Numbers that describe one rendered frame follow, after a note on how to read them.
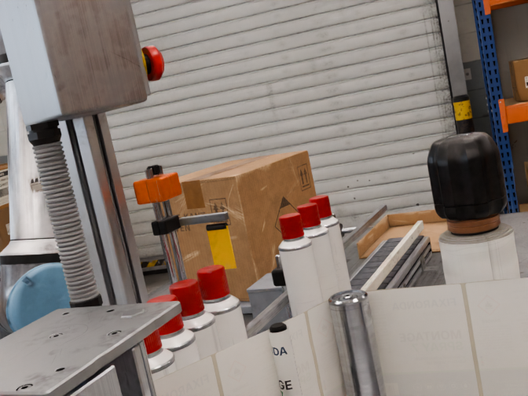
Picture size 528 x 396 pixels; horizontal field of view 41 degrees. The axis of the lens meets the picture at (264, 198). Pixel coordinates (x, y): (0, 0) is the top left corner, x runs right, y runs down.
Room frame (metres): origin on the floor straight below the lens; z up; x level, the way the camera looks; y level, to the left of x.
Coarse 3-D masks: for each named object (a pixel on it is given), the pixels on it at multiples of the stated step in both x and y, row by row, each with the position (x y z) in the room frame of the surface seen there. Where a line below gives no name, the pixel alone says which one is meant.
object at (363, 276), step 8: (392, 240) 1.58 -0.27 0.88; (400, 240) 1.56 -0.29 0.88; (416, 240) 1.53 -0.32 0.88; (384, 248) 1.52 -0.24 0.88; (392, 248) 1.51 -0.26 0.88; (376, 256) 1.47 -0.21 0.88; (384, 256) 1.46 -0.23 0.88; (408, 256) 1.42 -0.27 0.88; (368, 264) 1.42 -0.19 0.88; (376, 264) 1.41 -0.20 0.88; (400, 264) 1.37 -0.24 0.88; (360, 272) 1.37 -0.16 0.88; (368, 272) 1.36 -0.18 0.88; (392, 272) 1.33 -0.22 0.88; (352, 280) 1.32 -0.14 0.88; (360, 280) 1.31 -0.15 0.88; (384, 280) 1.28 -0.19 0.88; (352, 288) 1.27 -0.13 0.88; (360, 288) 1.26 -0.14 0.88; (384, 288) 1.24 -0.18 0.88
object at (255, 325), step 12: (384, 204) 1.61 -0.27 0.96; (372, 216) 1.50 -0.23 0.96; (360, 228) 1.41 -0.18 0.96; (348, 240) 1.33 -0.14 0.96; (276, 300) 1.02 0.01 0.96; (288, 300) 1.04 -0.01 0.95; (264, 312) 0.98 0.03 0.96; (276, 312) 1.00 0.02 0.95; (252, 324) 0.93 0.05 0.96; (264, 324) 0.96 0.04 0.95
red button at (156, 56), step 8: (144, 48) 0.77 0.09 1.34; (152, 48) 0.77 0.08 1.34; (144, 56) 0.77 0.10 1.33; (152, 56) 0.76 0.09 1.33; (160, 56) 0.77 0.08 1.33; (152, 64) 0.76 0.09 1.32; (160, 64) 0.76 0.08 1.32; (152, 72) 0.77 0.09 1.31; (160, 72) 0.77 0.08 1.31; (152, 80) 0.77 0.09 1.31
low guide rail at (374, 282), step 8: (416, 224) 1.54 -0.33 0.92; (416, 232) 1.51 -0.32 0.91; (408, 240) 1.43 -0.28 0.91; (400, 248) 1.37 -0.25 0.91; (408, 248) 1.42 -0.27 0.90; (392, 256) 1.31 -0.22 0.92; (400, 256) 1.36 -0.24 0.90; (384, 264) 1.27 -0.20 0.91; (392, 264) 1.30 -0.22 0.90; (376, 272) 1.23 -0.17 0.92; (384, 272) 1.25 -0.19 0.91; (368, 280) 1.19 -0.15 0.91; (376, 280) 1.20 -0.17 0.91; (368, 288) 1.15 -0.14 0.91; (376, 288) 1.19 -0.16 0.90
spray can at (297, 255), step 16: (288, 224) 1.01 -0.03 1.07; (288, 240) 1.02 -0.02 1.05; (304, 240) 1.02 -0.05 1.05; (288, 256) 1.01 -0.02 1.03; (304, 256) 1.01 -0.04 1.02; (288, 272) 1.01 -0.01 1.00; (304, 272) 1.01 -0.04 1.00; (288, 288) 1.02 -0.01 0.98; (304, 288) 1.01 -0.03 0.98; (320, 288) 1.02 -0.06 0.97; (304, 304) 1.01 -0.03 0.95
